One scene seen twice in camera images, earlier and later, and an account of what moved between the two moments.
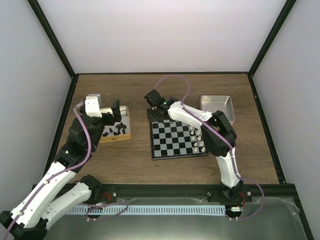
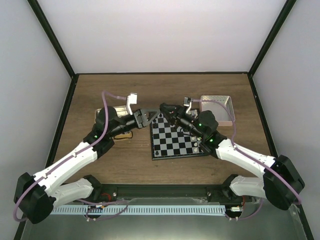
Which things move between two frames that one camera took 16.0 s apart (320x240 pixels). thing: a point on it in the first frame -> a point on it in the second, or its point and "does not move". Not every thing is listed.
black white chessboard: x=170 y=139 does not move
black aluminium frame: x=119 y=193 does not move
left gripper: x=116 y=110 -> x=141 y=119
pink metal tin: x=213 y=103 does not move
